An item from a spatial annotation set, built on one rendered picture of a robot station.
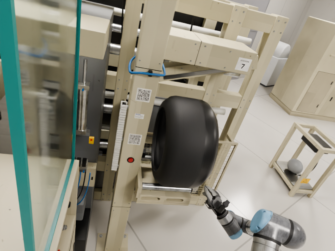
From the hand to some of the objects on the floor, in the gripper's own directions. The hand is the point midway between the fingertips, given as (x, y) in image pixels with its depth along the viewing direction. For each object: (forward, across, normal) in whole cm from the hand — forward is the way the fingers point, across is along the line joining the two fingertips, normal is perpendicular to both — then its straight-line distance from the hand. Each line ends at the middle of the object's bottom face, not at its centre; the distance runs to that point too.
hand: (206, 187), depth 150 cm
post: (-19, -56, -100) cm, 116 cm away
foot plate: (-19, -56, -100) cm, 116 cm away
